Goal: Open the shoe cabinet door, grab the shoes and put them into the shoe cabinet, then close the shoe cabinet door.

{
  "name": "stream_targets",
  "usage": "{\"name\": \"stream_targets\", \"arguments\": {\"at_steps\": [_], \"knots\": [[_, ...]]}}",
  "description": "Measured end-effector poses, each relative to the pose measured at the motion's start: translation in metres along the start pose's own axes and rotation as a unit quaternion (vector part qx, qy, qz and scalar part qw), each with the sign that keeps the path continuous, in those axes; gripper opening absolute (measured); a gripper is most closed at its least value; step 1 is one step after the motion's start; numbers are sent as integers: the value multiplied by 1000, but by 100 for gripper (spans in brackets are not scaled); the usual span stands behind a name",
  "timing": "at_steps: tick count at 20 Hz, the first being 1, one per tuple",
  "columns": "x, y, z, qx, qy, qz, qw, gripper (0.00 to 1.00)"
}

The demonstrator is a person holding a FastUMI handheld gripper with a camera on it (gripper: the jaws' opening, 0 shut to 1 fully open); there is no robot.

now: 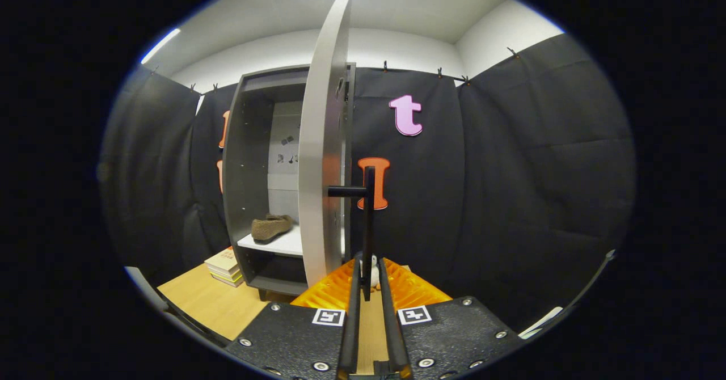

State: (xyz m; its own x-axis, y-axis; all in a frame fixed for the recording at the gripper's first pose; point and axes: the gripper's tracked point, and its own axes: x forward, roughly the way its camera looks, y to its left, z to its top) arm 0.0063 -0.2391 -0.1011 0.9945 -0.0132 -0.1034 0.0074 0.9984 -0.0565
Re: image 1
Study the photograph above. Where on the white paper sheets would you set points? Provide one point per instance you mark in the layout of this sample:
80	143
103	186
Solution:
541	322

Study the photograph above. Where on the black backdrop cloth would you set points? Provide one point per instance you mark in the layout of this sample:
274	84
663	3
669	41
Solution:
510	170

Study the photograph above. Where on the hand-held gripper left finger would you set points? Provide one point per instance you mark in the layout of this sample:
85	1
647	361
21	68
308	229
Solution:
350	334

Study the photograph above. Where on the yellow edged book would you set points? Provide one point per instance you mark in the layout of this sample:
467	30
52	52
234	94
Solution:
229	281

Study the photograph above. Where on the thin black stand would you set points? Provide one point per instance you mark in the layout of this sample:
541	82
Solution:
595	281

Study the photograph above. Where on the penguin plush toy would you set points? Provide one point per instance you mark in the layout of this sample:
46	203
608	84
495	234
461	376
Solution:
375	272

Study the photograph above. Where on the beige cover book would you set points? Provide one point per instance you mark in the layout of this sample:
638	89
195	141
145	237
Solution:
222	261

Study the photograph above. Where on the grey shoe cabinet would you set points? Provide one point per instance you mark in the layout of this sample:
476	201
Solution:
244	170

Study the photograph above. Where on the row of black cloth clips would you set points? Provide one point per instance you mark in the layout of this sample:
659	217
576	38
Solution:
385	66

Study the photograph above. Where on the brown fuzzy shoe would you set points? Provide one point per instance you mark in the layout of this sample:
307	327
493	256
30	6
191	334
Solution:
269	229

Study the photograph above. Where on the narrow ceiling light panel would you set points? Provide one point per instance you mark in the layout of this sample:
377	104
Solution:
160	45

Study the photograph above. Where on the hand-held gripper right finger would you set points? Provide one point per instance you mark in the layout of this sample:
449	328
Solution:
392	334

